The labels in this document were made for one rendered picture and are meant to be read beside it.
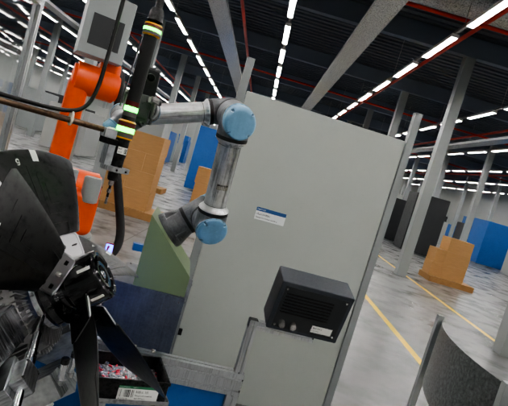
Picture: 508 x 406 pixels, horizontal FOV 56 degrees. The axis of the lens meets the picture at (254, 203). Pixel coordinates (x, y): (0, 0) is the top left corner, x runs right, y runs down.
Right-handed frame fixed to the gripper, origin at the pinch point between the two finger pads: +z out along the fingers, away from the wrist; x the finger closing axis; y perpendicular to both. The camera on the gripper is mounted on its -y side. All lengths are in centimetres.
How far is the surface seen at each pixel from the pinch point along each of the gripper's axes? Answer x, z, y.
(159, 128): 72, -1038, -14
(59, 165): 13.6, 9.1, 23.9
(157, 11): -0.9, 16.3, -18.5
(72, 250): 3.0, 20.6, 41.3
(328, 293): -74, -15, 44
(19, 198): 10, 45, 28
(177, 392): -35, -21, 92
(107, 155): 1.4, 17.8, 17.4
